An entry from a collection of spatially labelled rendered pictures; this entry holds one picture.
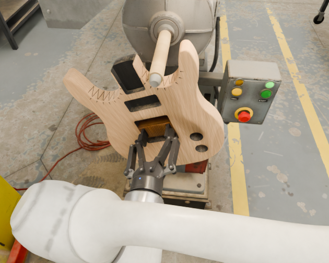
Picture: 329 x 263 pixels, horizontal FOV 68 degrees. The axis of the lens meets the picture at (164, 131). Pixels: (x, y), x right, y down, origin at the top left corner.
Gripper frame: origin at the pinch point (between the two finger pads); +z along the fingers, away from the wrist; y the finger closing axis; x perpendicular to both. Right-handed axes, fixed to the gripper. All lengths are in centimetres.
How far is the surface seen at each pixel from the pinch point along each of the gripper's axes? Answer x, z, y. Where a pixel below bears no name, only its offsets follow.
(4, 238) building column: -52, -11, -114
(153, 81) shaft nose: 19.2, -4.9, 8.1
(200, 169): -71, 33, -7
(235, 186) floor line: -115, 45, 6
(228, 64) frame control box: -0.6, 24.0, 21.5
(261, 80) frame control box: -4.6, 17.4, 29.9
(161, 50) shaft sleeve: 20.0, 5.3, 8.9
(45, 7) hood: 39.5, -10.1, 0.5
